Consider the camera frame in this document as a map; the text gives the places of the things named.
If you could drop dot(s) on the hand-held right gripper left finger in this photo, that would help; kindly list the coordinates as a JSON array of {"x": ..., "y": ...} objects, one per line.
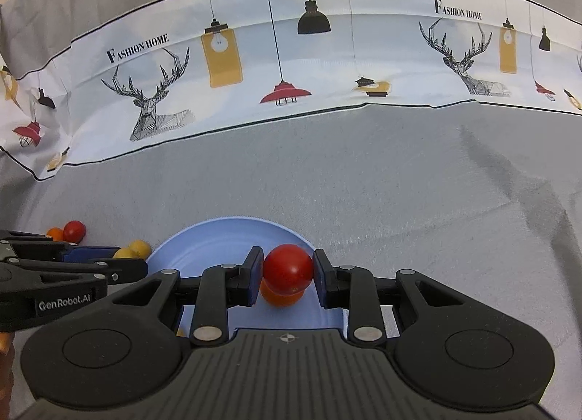
[{"x": 254, "y": 275}]

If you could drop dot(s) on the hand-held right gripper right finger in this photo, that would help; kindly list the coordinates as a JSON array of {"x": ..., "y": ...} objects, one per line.
[{"x": 320, "y": 279}]

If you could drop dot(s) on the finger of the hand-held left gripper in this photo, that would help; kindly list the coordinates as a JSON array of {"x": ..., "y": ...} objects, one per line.
[
  {"x": 122, "y": 269},
  {"x": 91, "y": 254}
]

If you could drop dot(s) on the small yellow fruit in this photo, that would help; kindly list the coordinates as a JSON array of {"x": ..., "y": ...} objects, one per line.
[
  {"x": 139, "y": 248},
  {"x": 122, "y": 254}
]

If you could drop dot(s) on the red cherry tomato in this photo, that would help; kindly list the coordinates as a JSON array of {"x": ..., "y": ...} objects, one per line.
[
  {"x": 74, "y": 230},
  {"x": 288, "y": 267}
]

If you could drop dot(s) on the deep orange tangerine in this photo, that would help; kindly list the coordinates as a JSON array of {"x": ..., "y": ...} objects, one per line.
[{"x": 279, "y": 300}]

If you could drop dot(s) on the light blue plate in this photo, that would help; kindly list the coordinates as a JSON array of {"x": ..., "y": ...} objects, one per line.
[{"x": 213, "y": 242}]

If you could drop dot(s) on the person's left forearm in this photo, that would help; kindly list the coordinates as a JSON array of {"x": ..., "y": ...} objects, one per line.
[{"x": 3, "y": 370}]

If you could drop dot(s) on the white printed cloth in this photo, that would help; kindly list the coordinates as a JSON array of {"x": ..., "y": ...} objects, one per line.
[{"x": 318, "y": 60}]

